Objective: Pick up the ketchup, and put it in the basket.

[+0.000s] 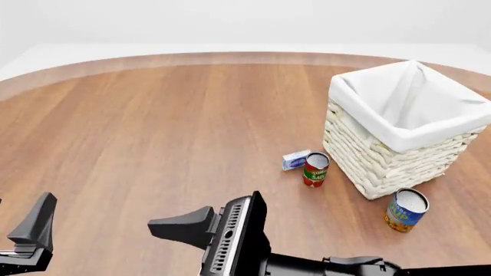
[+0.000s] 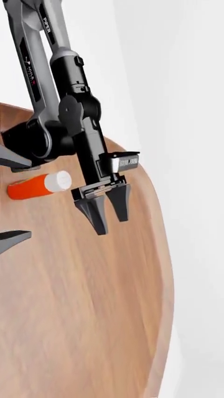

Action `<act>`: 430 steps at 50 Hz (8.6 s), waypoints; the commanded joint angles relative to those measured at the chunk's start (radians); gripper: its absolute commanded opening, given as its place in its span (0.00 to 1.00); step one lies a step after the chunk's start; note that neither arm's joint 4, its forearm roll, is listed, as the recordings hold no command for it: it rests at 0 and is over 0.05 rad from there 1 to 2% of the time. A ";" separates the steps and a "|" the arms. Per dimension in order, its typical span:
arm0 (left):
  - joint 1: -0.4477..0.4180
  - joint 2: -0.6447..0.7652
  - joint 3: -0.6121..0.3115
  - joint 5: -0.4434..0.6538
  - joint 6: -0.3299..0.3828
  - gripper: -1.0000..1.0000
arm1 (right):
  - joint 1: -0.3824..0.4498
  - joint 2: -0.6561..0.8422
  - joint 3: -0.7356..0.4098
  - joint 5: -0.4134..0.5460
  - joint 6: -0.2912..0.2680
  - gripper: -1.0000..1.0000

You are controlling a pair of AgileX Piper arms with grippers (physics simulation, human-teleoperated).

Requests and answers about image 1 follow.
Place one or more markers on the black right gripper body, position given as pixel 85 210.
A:
pixel 238 244

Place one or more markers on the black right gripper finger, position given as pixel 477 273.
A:
pixel 184 227

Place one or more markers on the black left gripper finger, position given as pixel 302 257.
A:
pixel 36 224

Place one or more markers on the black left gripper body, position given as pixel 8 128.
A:
pixel 23 261

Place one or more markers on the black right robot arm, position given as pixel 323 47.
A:
pixel 345 267

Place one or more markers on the white wicker basket with liner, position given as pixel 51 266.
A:
pixel 383 166

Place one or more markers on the small blue white box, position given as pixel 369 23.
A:
pixel 293 162

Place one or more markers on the red tomato sauce can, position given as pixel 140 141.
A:
pixel 315 174

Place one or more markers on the blue soup can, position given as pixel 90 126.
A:
pixel 403 214

